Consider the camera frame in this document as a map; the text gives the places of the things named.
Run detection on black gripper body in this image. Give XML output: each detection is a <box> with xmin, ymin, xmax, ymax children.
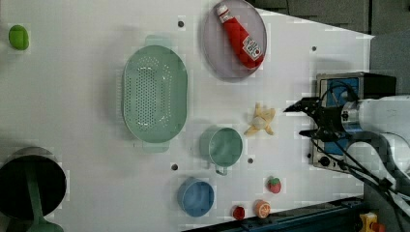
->
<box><xmin>314</xmin><ymin>106</ymin><xmax>344</xmax><ymax>138</ymax></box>

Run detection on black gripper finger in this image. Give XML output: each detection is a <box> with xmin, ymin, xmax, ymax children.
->
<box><xmin>284</xmin><ymin>97</ymin><xmax>320</xmax><ymax>114</ymax></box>
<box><xmin>299</xmin><ymin>129</ymin><xmax>329</xmax><ymax>142</ymax></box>

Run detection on peeled toy banana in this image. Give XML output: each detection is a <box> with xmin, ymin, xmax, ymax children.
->
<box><xmin>244</xmin><ymin>102</ymin><xmax>276</xmax><ymax>136</ymax></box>

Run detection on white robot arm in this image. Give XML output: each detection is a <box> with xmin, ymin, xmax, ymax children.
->
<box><xmin>286</xmin><ymin>96</ymin><xmax>409</xmax><ymax>210</ymax></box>

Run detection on black toaster oven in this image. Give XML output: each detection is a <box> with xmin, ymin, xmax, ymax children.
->
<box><xmin>311</xmin><ymin>72</ymin><xmax>396</xmax><ymax>172</ymax></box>

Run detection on red toy strawberry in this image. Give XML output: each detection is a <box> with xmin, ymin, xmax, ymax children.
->
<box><xmin>267</xmin><ymin>177</ymin><xmax>281</xmax><ymax>194</ymax></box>

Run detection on red ketchup bottle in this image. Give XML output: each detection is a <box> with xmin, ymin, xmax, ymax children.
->
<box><xmin>216</xmin><ymin>4</ymin><xmax>264</xmax><ymax>70</ymax></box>

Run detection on orange slice toy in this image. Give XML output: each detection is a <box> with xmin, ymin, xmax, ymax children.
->
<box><xmin>254</xmin><ymin>200</ymin><xmax>271</xmax><ymax>218</ymax></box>

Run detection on grey round plate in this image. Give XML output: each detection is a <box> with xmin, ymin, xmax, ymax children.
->
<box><xmin>201</xmin><ymin>0</ymin><xmax>267</xmax><ymax>78</ymax></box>

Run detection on small red toy piece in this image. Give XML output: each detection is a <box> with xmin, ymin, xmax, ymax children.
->
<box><xmin>232</xmin><ymin>206</ymin><xmax>246</xmax><ymax>220</ymax></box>

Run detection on blue cup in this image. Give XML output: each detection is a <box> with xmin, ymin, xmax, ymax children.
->
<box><xmin>177</xmin><ymin>177</ymin><xmax>215</xmax><ymax>218</ymax></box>

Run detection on green oval colander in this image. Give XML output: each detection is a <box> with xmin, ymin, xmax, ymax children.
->
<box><xmin>122</xmin><ymin>35</ymin><xmax>188</xmax><ymax>153</ymax></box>

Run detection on black round pot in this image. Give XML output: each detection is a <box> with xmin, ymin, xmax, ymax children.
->
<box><xmin>0</xmin><ymin>147</ymin><xmax>68</xmax><ymax>220</ymax></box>

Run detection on green ladle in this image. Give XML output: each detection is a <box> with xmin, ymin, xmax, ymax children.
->
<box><xmin>25</xmin><ymin>163</ymin><xmax>64</xmax><ymax>232</ymax></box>

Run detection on green toy lime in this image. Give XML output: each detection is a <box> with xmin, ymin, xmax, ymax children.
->
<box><xmin>9</xmin><ymin>25</ymin><xmax>29</xmax><ymax>50</ymax></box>

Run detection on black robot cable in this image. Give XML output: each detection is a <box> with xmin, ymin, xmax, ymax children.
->
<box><xmin>309</xmin><ymin>81</ymin><xmax>410</xmax><ymax>223</ymax></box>

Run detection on green cup with handle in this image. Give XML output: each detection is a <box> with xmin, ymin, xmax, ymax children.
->
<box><xmin>199</xmin><ymin>126</ymin><xmax>243</xmax><ymax>176</ymax></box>

